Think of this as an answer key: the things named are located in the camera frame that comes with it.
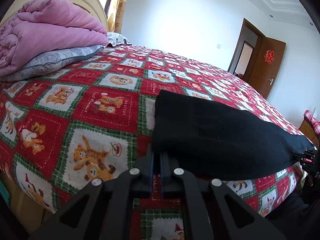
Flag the white patterned pillow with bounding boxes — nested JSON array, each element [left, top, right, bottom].
[[107, 32, 132, 47]]

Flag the grey patterned pillow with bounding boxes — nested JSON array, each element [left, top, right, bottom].
[[1, 45, 105, 82]]

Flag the wooden bedside cabinet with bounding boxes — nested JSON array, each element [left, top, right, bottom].
[[299, 119, 319, 148]]

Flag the brown wooden door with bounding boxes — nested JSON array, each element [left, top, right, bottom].
[[243, 36, 286, 100]]

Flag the red door decoration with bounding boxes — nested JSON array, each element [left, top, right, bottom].
[[264, 50, 275, 64]]

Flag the yellow curtain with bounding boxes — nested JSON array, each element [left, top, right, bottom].
[[107, 0, 127, 34]]

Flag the pink folded quilt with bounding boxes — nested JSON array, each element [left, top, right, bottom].
[[1, 0, 108, 76]]

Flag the red cartoon patchwork bedspread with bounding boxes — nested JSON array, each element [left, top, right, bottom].
[[1, 45, 305, 239]]

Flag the black pants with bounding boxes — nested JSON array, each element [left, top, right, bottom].
[[151, 90, 314, 181]]

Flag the red checked cloth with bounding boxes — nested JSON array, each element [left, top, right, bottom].
[[304, 110, 320, 135]]

